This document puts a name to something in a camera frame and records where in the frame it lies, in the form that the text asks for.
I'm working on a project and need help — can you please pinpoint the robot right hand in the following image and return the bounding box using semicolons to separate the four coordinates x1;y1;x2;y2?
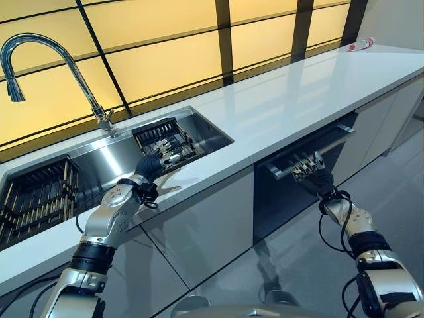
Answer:
289;150;335;197

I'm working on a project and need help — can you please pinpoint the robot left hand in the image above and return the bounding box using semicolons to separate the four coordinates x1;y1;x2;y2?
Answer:
134;139;184;184

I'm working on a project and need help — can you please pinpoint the black dish rack with plates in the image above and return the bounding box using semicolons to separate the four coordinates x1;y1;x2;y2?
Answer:
131;117;203;168

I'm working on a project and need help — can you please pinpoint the stainless steel sink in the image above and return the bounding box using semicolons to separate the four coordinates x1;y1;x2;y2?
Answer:
0;105;235;252

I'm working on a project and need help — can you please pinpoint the chrome gooseneck faucet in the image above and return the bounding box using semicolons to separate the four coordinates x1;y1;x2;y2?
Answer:
0;32;115;132

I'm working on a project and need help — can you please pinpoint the grey base cabinet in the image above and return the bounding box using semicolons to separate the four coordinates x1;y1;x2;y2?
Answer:
334;74;424;173

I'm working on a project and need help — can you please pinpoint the white cabinet front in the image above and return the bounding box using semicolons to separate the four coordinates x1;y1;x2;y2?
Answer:
105;164;256;318

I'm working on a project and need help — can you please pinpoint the empty black dish rack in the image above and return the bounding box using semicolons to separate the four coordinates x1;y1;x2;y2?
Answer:
0;154;80;246

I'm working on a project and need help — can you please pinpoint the robot right leg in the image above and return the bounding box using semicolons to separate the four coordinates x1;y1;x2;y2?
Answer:
264;290;301;307

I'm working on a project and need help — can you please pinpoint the small red object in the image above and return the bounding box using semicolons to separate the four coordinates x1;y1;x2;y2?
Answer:
346;37;376;53

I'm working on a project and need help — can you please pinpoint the grey robot torso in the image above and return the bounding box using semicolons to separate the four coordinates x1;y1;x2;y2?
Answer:
170;303;319;318

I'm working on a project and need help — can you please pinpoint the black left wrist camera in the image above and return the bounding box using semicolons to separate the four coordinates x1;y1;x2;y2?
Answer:
137;182;159;203

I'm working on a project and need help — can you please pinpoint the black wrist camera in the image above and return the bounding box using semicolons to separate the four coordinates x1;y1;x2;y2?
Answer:
323;187;352;203
137;182;159;203

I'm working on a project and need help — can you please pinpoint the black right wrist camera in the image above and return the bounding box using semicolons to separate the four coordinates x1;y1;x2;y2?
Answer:
323;187;352;203

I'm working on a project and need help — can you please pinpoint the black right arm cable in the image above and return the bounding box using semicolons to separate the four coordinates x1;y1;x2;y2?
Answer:
317;190;365;318

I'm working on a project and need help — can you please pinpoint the dishwasher wire basket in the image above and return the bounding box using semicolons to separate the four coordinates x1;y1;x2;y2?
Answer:
253;112;358;246

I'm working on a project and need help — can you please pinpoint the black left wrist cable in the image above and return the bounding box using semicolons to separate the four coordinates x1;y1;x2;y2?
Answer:
75;185;159;235

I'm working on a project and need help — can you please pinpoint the black left shoulder cable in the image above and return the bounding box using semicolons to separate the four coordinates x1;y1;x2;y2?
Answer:
0;278;57;318

